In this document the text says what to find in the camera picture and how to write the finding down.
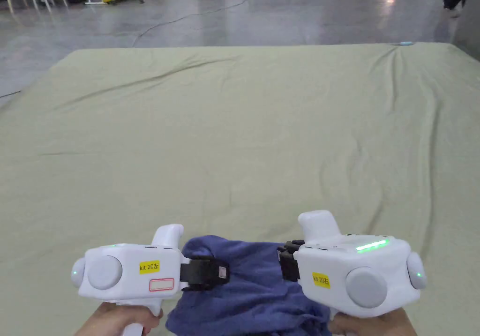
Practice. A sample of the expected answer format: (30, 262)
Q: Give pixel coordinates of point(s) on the person's right hand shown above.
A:
(371, 324)

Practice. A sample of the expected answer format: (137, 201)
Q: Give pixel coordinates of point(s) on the person's left hand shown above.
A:
(112, 321)

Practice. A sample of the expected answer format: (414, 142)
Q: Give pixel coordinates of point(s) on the dark blue garment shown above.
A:
(247, 298)

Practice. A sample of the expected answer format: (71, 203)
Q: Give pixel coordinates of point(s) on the bed with pale green sheet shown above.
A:
(240, 133)

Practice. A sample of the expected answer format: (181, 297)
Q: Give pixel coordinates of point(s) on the small pale blue object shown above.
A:
(406, 44)

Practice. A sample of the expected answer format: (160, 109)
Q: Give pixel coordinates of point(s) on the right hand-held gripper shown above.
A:
(356, 272)

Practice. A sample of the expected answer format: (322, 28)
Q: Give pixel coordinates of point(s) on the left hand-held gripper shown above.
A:
(127, 272)

